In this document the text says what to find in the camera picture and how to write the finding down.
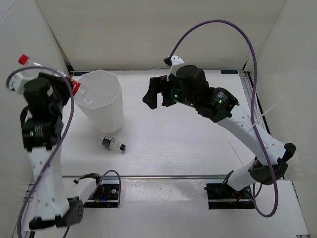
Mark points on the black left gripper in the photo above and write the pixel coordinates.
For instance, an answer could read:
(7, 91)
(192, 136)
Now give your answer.
(61, 85)

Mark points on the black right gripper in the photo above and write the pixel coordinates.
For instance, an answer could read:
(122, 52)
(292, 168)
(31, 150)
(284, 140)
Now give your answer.
(159, 85)

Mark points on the clear bottle red label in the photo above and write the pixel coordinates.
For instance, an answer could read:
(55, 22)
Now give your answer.
(49, 72)

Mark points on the small bottle black label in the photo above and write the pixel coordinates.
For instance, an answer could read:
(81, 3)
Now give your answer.
(112, 144)

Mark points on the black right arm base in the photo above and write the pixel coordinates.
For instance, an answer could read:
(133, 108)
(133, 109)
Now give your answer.
(221, 197)

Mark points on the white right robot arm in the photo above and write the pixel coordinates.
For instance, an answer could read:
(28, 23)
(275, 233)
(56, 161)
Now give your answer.
(222, 108)

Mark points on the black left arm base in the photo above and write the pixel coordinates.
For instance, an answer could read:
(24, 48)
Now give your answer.
(107, 195)

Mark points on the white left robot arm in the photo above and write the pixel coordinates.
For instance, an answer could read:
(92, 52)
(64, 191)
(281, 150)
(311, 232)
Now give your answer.
(42, 128)

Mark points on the white octagonal plastic bin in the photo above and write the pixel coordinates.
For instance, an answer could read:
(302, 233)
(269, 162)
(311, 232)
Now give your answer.
(100, 99)

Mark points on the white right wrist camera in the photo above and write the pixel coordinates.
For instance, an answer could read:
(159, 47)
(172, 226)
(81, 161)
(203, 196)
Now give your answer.
(174, 63)

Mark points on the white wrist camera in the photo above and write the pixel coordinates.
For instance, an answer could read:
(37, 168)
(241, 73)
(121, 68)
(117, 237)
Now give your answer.
(17, 82)
(174, 63)

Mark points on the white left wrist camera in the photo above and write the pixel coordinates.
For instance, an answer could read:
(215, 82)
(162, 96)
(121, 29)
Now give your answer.
(17, 82)

